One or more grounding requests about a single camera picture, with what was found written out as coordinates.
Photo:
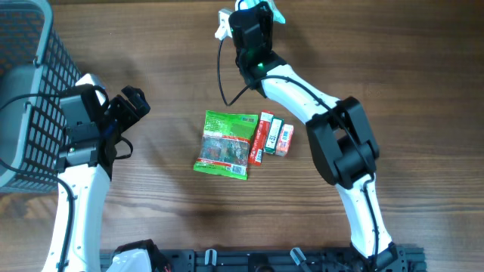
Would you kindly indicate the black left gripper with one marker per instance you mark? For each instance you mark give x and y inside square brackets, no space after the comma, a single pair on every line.
[131,115]

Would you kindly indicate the green snack bag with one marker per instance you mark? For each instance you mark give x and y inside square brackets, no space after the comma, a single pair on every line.
[225,145]

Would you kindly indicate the red stick sachet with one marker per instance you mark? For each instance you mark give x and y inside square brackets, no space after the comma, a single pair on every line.
[255,157]

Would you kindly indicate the mint wet wipes pack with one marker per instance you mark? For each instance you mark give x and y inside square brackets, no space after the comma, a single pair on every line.
[277,15]

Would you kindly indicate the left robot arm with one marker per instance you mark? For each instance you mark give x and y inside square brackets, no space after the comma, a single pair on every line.
[84,167]

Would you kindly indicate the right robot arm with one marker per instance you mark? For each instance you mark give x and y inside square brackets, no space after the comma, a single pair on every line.
[343,147]

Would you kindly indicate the white barcode scanner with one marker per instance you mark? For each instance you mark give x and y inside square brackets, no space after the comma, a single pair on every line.
[241,5]

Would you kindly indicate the grey mesh basket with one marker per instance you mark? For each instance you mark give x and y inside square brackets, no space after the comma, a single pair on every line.
[35,69]

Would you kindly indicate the green white medicine box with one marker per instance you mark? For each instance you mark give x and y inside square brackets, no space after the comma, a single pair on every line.
[273,135]

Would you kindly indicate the pink tissue pack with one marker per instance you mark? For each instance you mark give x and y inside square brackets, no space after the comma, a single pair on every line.
[284,140]

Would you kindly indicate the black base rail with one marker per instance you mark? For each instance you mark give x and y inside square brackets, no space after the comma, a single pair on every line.
[329,259]

